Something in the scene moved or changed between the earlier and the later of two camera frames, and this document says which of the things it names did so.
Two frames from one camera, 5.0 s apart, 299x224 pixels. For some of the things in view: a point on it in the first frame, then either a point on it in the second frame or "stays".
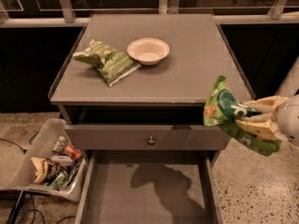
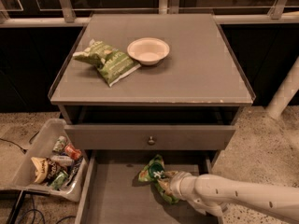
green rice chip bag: [222, 108] → [153, 172]
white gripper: [289, 119] → [178, 184]
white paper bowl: [149, 50] stays
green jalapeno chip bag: [112, 63] stays
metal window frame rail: [67, 19] stays
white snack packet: [63, 160] stays
